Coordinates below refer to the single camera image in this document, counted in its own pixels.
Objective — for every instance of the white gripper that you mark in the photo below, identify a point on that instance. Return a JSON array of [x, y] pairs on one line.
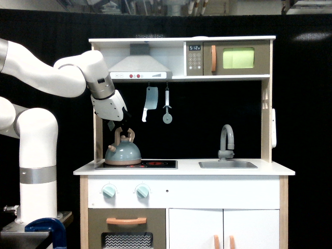
[[113, 109]]

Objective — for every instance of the grey-blue toy teapot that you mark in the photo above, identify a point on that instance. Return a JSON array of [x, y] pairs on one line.
[[123, 151]]

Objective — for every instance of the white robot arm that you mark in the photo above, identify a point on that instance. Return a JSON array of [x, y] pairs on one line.
[[37, 128]]

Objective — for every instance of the black toy stove top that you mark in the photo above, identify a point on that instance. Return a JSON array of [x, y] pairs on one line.
[[145, 164]]

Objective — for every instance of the left mint stove knob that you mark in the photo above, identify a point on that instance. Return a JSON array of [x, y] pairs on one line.
[[109, 191]]

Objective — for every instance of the mint stove knob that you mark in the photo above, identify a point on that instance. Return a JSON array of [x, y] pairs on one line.
[[109, 191], [142, 191]]

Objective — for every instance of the right mint stove knob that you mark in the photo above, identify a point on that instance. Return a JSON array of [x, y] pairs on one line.
[[142, 191]]

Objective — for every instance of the toy cleaver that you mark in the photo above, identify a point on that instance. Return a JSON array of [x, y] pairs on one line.
[[151, 101]]

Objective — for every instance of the toy pizza cutter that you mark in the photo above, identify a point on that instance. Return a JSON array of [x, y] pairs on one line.
[[167, 117]]

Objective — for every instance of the white toy range hood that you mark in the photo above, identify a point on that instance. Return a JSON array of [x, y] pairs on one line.
[[140, 65]]

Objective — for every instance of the wooden toy kitchen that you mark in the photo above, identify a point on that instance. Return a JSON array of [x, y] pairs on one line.
[[189, 186]]

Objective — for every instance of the toy oven door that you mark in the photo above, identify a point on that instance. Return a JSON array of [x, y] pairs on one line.
[[127, 228]]

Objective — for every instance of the grey toy faucet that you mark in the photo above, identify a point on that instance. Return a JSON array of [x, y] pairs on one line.
[[226, 143]]

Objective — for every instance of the grey toy sink basin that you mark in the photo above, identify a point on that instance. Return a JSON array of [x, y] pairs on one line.
[[227, 165]]

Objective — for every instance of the blue c-clamp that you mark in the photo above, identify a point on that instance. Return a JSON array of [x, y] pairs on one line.
[[52, 225]]

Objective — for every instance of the toy microwave oven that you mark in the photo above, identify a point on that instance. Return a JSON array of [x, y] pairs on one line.
[[213, 58]]

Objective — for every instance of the left white cabinet door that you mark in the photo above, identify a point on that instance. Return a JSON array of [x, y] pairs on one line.
[[195, 228]]

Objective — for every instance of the white cabinet door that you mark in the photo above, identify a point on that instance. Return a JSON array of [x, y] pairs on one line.
[[251, 228], [195, 228]]

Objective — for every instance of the right white cabinet door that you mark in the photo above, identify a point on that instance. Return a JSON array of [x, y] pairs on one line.
[[251, 228]]

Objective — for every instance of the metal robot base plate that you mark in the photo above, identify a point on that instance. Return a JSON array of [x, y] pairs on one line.
[[13, 235]]

